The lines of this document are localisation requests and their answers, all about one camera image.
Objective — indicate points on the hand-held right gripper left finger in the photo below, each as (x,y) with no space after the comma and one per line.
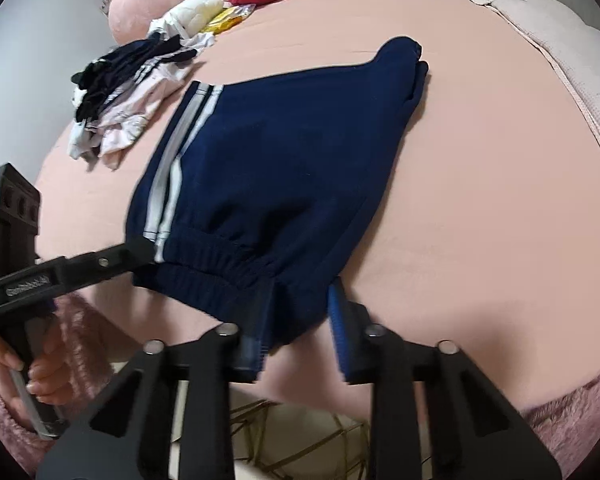
(257,345)

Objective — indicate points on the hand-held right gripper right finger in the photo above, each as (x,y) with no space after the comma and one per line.
(337,330)

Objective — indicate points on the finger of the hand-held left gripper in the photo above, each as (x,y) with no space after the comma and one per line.
(110,260)

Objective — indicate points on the navy striped pants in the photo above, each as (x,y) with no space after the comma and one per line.
(280,170)

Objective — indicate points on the person's left hand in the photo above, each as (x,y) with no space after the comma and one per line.
(52,360)

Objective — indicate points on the pale pink white garment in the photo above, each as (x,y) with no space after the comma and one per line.
(130,120)

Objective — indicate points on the pink bed sheet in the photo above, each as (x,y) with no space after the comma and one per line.
(480,210)

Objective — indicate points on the navy white striped garment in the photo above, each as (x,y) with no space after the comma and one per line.
(125,67)

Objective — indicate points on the pink fuzzy robe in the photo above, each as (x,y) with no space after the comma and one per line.
(580,420)

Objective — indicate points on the pink plush pillow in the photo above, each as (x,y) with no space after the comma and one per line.
(145,0)

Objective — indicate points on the cream white cloth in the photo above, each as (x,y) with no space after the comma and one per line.
(197,12)

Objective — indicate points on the yellow packet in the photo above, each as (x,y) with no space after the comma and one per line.
(227,19)

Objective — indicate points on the white waffle blanket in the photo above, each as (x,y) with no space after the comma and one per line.
(555,35)

